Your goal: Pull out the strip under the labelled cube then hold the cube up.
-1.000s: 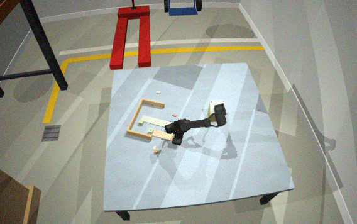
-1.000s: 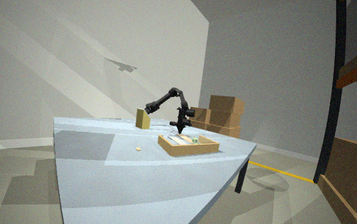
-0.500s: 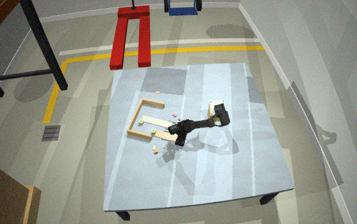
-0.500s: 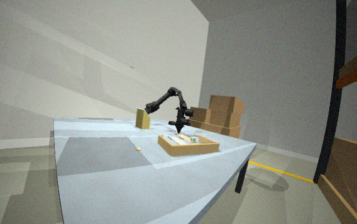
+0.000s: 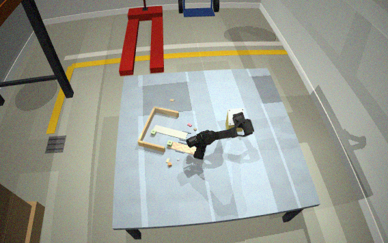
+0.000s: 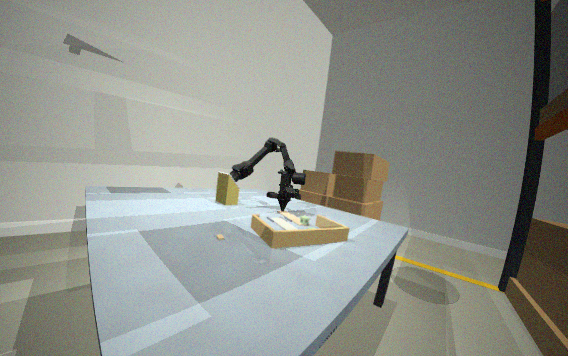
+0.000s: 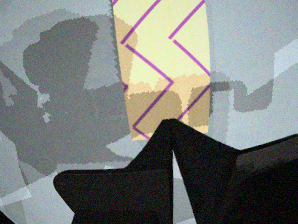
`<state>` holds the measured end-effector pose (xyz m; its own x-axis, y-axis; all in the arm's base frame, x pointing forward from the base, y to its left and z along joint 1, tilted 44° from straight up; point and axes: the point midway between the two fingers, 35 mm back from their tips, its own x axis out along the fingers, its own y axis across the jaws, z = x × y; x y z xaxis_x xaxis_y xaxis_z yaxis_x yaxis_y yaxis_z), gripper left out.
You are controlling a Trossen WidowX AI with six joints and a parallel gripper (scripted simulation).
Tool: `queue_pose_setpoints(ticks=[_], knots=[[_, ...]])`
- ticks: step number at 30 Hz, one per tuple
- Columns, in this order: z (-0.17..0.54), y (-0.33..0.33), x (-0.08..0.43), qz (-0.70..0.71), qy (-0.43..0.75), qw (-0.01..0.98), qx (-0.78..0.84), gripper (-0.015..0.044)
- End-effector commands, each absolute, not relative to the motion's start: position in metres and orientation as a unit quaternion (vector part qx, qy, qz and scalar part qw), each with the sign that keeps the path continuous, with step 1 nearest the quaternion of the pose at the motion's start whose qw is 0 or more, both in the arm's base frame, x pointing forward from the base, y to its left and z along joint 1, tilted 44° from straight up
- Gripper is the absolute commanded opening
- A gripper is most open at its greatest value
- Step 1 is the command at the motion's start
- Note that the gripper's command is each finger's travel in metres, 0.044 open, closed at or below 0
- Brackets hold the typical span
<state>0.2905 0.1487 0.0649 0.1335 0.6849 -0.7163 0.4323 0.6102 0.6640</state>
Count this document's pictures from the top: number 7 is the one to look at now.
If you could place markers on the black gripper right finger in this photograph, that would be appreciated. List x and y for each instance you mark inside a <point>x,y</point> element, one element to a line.
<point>212,171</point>

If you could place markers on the pale yellow strip with pink zigzag lines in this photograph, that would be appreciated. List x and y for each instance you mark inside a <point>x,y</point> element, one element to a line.
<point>164,55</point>

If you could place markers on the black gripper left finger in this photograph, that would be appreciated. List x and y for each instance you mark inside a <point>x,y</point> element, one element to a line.
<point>146,184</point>

